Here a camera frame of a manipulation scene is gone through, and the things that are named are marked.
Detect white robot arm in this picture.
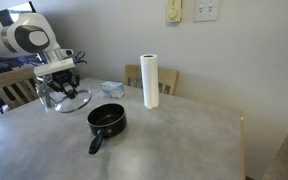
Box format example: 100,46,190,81
0,13,78,99

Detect white light switch plate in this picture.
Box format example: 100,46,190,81
193,0,219,22

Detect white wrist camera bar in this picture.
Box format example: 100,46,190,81
34,58,75,76

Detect white paper towel roll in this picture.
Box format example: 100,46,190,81
140,54,159,109

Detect black pot with handle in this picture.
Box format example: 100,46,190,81
87,103,127,155

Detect blue tissue box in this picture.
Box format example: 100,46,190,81
101,81,125,98

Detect black and blue cables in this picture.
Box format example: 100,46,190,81
72,50,88,66

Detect beige thermostat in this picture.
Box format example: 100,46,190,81
166,0,182,23

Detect wooden chair by wall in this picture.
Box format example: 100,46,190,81
125,64,179,95

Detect glass jar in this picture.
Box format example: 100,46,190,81
36,78,56,108

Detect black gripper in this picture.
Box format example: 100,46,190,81
47,69,80,99

